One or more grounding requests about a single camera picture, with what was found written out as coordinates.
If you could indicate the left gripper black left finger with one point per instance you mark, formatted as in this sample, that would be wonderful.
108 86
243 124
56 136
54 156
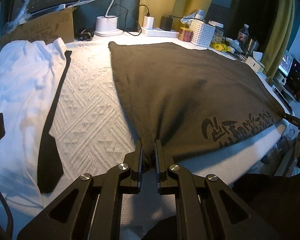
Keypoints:
90 208

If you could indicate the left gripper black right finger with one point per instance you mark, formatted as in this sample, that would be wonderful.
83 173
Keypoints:
206 208

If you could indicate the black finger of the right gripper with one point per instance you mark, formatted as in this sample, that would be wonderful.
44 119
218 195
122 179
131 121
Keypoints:
290 118

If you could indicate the dark brown t-shirt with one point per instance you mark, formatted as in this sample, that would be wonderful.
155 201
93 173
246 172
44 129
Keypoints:
193 101

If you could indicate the small monitor screen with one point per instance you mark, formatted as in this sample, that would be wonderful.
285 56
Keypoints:
290 69

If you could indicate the beige tissue box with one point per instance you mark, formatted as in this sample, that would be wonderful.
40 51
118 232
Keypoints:
255 65

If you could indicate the olive green curtain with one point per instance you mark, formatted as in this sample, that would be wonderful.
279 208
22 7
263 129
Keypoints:
279 38

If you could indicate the steel cup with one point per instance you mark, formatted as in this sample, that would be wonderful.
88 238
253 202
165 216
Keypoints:
249 46

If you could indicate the plastic water bottle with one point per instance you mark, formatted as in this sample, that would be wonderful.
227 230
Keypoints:
243 35

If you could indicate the yellow snack bag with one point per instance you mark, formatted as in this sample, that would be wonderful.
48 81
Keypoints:
222 47

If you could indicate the clear snack jar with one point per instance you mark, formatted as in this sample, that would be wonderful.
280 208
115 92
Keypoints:
218 34

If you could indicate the white perforated basket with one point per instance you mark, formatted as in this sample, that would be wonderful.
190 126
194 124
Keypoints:
202 33

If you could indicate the white shirt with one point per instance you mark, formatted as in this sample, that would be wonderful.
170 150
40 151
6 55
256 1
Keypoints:
31 77

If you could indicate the red round tin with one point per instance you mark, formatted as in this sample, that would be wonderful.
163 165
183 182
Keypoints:
185 34

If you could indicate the black power adapter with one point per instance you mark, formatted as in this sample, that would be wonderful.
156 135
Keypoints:
166 23

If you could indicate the white desk lamp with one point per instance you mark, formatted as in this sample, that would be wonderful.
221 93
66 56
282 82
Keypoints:
107 25

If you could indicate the white power strip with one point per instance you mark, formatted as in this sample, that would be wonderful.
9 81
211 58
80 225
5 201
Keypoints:
157 32

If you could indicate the cardboard box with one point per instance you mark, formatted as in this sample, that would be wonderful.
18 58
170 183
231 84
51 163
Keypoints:
47 28

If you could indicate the white charger plug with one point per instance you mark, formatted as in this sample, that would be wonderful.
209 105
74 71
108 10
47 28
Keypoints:
148 22

